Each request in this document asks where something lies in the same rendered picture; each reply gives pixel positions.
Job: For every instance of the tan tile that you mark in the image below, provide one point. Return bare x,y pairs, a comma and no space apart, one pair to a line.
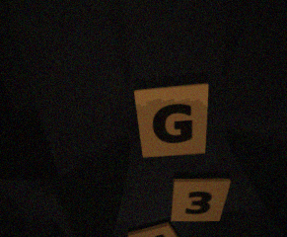
172,120
160,230
198,199

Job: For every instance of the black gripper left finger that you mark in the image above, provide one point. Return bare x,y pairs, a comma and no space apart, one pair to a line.
85,202

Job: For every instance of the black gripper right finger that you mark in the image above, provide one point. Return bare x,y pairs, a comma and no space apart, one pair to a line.
264,161

